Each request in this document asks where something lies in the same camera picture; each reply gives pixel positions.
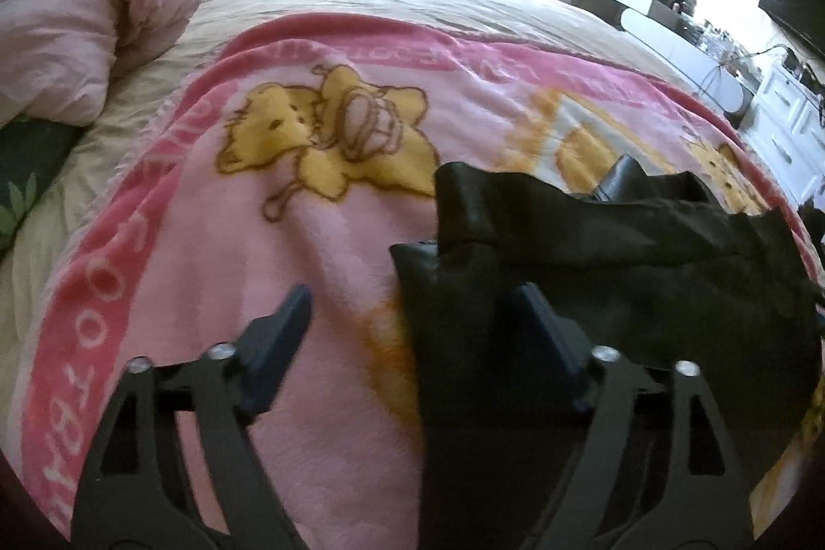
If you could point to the white drawer cabinet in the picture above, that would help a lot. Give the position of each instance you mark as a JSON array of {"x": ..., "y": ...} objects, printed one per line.
[{"x": 783, "y": 112}]

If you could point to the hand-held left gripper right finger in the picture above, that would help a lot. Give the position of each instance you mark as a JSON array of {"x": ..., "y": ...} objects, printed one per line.
[{"x": 548, "y": 331}]

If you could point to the black television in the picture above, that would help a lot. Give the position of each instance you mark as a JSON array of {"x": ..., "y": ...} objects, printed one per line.
[{"x": 796, "y": 2}]

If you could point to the dark green floral pillow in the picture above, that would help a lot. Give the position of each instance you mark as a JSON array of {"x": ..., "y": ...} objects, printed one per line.
[{"x": 32, "y": 170}]

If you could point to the pink quilt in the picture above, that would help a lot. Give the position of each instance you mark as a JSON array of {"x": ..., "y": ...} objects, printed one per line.
[{"x": 77, "y": 9}]

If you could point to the white rounded footboard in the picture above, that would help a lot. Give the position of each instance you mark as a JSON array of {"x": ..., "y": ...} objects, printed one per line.
[{"x": 683, "y": 54}]

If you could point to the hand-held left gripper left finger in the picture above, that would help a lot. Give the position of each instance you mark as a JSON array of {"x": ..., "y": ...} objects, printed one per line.
[{"x": 277, "y": 357}]

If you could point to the pink bear print blanket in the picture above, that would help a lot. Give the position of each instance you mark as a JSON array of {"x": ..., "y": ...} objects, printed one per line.
[{"x": 258, "y": 241}]

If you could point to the black jacket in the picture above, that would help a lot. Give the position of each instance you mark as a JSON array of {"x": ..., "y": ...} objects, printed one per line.
[{"x": 548, "y": 241}]

